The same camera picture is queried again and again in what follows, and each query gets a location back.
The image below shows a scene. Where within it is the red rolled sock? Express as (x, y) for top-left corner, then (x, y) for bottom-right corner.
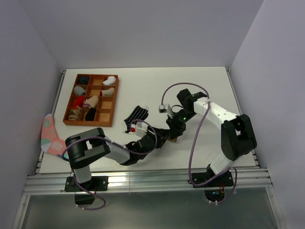
(72, 96), (84, 107)

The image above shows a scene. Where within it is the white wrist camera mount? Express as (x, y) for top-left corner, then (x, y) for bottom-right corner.
(158, 104), (173, 118)

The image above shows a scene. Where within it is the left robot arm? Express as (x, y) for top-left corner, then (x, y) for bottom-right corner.
(65, 127), (170, 190)

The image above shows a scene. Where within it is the beige rolled sock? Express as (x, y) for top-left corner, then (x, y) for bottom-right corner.
(83, 95), (99, 108)

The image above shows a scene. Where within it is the pink patterned sock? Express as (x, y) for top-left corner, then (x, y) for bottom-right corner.
(41, 114), (66, 157)

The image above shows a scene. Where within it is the tan patterned rolled sock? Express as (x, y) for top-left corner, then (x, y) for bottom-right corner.
(68, 106), (81, 121)

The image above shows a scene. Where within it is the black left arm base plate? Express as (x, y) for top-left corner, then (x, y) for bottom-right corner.
(64, 176), (108, 192)

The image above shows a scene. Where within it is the tan ribbed sock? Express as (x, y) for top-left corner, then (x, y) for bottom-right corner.
(167, 135), (178, 143)

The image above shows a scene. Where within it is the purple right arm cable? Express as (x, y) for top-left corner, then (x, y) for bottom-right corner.
(161, 82), (238, 205)

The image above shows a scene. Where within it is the white rolled sock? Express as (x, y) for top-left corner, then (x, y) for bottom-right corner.
(102, 76), (116, 86)

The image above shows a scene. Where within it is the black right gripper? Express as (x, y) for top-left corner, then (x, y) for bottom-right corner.
(166, 108), (197, 140)

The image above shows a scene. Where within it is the dark teal rolled sock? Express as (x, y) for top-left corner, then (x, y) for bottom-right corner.
(78, 76), (90, 84)

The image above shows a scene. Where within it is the aluminium frame rail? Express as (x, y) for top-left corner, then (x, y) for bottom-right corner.
(22, 167), (273, 196)

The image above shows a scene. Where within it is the black white striped sock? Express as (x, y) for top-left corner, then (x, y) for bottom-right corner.
(124, 105), (149, 134)

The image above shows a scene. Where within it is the grey rolled sock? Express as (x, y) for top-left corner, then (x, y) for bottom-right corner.
(73, 85), (86, 96)

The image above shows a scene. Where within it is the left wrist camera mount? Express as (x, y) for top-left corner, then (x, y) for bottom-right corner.
(129, 122), (148, 137)

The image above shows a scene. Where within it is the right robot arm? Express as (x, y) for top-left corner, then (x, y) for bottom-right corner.
(167, 89), (257, 186)

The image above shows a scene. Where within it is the cream rolled sock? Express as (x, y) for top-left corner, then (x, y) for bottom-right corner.
(100, 87), (115, 97)

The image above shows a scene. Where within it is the black rolled sock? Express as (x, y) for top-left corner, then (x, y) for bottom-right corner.
(85, 107), (96, 121)

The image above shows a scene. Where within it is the brown compartment sock tray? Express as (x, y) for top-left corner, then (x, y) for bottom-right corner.
(63, 74), (119, 127)

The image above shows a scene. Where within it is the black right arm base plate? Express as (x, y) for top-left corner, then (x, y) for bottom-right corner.
(188, 168), (234, 188)

